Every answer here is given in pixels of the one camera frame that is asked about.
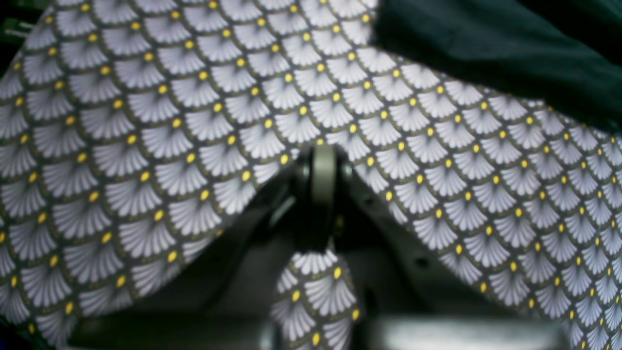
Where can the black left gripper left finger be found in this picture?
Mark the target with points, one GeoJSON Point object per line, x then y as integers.
{"type": "Point", "coordinates": [222, 300]}

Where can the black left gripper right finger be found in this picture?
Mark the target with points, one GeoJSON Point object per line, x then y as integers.
{"type": "Point", "coordinates": [411, 301]}

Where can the dark navy T-shirt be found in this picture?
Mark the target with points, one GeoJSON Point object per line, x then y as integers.
{"type": "Point", "coordinates": [566, 53]}

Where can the fan patterned table cloth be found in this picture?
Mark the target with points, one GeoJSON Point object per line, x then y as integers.
{"type": "Point", "coordinates": [134, 131]}

